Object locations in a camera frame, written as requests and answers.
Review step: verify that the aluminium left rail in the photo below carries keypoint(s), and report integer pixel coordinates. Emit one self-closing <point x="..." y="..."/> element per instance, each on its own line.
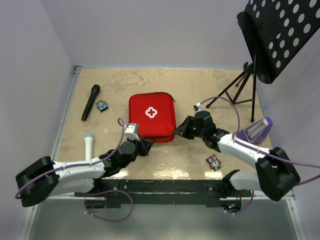
<point x="61" y="128"/>

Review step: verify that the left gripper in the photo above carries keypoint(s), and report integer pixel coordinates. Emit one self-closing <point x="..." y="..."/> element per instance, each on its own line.
<point x="144" y="145"/>

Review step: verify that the blue owl toy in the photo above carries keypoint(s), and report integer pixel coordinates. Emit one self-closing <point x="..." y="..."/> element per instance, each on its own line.
<point x="102" y="106"/>

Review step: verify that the aluminium rail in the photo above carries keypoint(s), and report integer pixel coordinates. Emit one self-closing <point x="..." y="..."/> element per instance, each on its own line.
<point x="290" y="196"/>
<point x="61" y="128"/>

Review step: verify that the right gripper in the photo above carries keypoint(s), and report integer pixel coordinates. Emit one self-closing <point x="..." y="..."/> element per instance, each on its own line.
<point x="183" y="130"/>

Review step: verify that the red medicine kit case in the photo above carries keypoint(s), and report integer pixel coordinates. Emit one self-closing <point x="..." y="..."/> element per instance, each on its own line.
<point x="155" y="114"/>

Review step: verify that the brown owl toy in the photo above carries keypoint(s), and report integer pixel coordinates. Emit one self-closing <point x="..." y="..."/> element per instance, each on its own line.
<point x="214" y="162"/>

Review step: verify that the black music stand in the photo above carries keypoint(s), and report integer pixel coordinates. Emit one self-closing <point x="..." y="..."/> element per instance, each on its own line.
<point x="274" y="32"/>

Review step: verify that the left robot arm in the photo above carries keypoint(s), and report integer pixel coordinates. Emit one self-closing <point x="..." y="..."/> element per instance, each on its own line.
<point x="45" y="178"/>

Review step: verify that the white microphone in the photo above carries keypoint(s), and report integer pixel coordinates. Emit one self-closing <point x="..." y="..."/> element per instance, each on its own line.
<point x="88" y="146"/>

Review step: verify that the aluminium front rail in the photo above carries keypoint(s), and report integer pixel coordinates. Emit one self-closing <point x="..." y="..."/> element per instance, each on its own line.
<point x="290" y="196"/>

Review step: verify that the black microphone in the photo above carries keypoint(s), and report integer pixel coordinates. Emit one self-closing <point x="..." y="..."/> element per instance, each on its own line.
<point x="95" y="90"/>

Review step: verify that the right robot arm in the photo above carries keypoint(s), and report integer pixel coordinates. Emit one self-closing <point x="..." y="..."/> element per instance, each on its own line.
<point x="274" y="175"/>

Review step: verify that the purple box device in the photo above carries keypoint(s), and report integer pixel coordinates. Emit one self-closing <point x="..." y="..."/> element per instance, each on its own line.
<point x="256" y="133"/>

